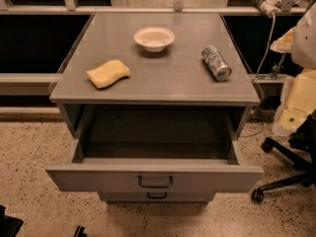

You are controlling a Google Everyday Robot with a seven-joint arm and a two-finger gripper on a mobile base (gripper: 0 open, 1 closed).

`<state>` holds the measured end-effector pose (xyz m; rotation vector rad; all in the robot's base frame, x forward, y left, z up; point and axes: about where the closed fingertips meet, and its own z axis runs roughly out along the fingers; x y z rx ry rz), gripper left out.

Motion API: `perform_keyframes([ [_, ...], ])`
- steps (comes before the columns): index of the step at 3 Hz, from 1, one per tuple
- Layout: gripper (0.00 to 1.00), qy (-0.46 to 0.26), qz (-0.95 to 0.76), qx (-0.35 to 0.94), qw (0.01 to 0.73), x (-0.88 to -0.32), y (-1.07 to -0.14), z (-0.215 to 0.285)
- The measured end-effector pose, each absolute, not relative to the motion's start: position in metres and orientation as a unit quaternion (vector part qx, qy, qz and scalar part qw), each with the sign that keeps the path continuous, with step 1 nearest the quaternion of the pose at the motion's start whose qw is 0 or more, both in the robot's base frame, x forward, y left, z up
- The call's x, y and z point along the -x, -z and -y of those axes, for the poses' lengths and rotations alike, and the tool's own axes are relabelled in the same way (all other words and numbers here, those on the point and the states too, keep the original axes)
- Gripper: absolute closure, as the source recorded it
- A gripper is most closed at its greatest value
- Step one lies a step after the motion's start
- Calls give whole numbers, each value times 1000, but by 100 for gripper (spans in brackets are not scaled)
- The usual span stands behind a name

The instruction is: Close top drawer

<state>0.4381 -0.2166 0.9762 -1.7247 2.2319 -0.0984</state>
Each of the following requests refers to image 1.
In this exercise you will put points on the cream foam covered gripper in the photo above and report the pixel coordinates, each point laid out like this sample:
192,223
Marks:
304,47

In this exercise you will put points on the grey top drawer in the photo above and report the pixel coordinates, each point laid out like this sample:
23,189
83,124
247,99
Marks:
167,153

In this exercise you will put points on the grey drawer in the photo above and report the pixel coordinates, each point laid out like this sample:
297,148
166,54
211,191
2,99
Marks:
155,197
167,153

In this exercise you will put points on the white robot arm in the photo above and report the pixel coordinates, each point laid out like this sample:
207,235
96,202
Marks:
298,97

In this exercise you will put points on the grey drawer cabinet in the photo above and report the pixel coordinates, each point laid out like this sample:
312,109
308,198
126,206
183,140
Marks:
176,77

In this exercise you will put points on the grey bottom drawer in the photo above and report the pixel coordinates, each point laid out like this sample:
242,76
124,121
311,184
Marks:
155,197

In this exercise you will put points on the metal clamp stand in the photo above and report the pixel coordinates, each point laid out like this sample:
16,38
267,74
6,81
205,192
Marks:
274,71

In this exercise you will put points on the white power strip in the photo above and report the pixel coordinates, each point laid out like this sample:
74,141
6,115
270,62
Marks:
267,7

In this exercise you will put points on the silver blue soda can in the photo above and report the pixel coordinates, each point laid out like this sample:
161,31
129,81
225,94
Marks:
215,62

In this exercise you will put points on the yellow sponge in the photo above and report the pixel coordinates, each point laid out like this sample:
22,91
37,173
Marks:
108,73

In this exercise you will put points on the black object bottom left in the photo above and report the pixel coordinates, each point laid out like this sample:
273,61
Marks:
9,226

